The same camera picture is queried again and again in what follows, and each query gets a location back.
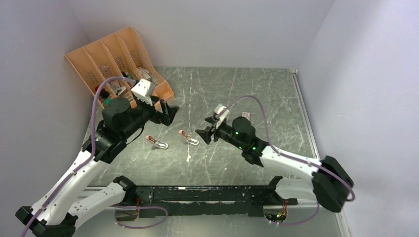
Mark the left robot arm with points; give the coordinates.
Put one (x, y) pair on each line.
(59, 213)

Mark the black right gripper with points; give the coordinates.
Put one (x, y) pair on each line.
(206, 134)

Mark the small staple box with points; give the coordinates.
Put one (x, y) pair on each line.
(246, 115)

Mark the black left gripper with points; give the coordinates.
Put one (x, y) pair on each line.
(168, 113)

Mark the peach plastic file organizer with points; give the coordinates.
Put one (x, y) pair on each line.
(118, 54)

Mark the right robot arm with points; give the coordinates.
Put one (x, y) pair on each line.
(321, 180)

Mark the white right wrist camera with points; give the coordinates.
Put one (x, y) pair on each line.
(221, 113)

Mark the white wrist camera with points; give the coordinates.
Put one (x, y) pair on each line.
(143, 91)
(221, 113)

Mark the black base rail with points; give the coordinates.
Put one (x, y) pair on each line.
(205, 200)

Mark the black round stamp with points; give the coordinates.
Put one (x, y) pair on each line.
(104, 94)

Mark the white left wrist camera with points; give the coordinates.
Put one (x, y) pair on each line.
(143, 91)

